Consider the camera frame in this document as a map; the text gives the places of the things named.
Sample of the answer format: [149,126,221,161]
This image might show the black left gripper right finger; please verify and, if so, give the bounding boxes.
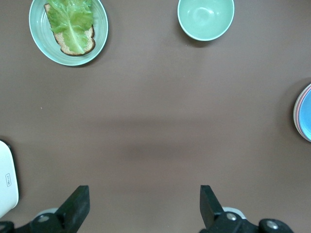
[199,185,294,233]

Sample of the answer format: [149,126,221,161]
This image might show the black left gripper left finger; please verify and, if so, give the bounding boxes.
[0,185,90,233]

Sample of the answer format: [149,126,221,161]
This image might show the blue plate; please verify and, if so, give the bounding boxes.
[298,88,311,142]

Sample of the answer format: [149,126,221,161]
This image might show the white toaster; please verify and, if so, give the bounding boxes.
[0,140,19,216]

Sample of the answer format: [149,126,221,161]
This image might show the brown table cover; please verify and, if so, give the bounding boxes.
[0,0,311,233]

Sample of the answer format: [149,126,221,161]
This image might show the beige plate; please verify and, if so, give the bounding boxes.
[293,83,311,143]

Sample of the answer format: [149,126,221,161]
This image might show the toasted bread slice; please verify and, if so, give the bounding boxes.
[43,2,97,57]

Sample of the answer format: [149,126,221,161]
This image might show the green plate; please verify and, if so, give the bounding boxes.
[29,0,109,67]

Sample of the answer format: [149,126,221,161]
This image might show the green lettuce leaf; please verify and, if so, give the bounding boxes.
[46,0,95,54]

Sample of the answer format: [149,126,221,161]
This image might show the green bowl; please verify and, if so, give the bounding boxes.
[177,0,235,41]

